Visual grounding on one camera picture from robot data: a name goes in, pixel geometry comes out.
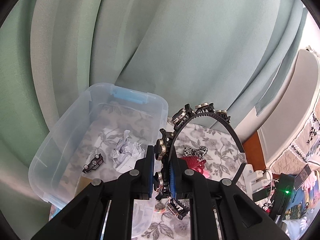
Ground dark phone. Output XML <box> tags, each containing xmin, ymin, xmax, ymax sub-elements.
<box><xmin>295</xmin><ymin>166</ymin><xmax>313</xmax><ymax>188</ymax></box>

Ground black studded headband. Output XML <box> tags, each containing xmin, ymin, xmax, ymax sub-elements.
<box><xmin>154</xmin><ymin>102</ymin><xmax>247</xmax><ymax>219</ymax></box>

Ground pink cloth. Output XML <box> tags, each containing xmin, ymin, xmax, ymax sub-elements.
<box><xmin>304</xmin><ymin>172</ymin><xmax>320</xmax><ymax>193</ymax></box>

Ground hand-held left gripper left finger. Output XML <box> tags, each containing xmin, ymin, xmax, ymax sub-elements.
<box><xmin>31</xmin><ymin>145</ymin><xmax>157</xmax><ymax>240</ymax></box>

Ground brown wooden bed frame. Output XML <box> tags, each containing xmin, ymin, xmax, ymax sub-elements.
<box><xmin>244</xmin><ymin>132</ymin><xmax>268</xmax><ymax>173</ymax></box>

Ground black toy car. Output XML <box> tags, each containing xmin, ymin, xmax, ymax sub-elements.
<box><xmin>82</xmin><ymin>154</ymin><xmax>105</xmax><ymax>173</ymax></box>

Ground red pink hair ties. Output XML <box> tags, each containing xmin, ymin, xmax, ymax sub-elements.
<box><xmin>179</xmin><ymin>156</ymin><xmax>207</xmax><ymax>178</ymax></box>

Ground white paper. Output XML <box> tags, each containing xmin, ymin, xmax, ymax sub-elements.
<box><xmin>101</xmin><ymin>128</ymin><xmax>147</xmax><ymax>173</ymax></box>

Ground grey floral blanket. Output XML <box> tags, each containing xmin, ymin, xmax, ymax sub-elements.
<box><xmin>50</xmin><ymin>125</ymin><xmax>248</xmax><ymax>240</ymax></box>

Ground clear plastic container blue latches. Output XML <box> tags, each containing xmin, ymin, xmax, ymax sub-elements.
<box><xmin>28</xmin><ymin>82</ymin><xmax>168</xmax><ymax>239</ymax></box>

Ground pale green curtain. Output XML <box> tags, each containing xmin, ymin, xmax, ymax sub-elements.
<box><xmin>0</xmin><ymin>0</ymin><xmax>310</xmax><ymax>188</ymax></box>

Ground white cable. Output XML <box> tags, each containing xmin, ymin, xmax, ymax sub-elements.
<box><xmin>262</xmin><ymin>170</ymin><xmax>278</xmax><ymax>207</ymax></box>

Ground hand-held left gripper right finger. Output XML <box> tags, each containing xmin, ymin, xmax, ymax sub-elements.
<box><xmin>167</xmin><ymin>155</ymin><xmax>292</xmax><ymax>240</ymax></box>

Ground brown packing tape roll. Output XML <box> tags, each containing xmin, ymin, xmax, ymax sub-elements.
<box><xmin>76</xmin><ymin>176</ymin><xmax>92</xmax><ymax>198</ymax></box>

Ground white power strip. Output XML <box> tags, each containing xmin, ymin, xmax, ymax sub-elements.
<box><xmin>244</xmin><ymin>164</ymin><xmax>266</xmax><ymax>198</ymax></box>

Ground leopard print scrunchie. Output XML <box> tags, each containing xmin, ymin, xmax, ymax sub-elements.
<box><xmin>182</xmin><ymin>145</ymin><xmax>208</xmax><ymax>158</ymax></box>

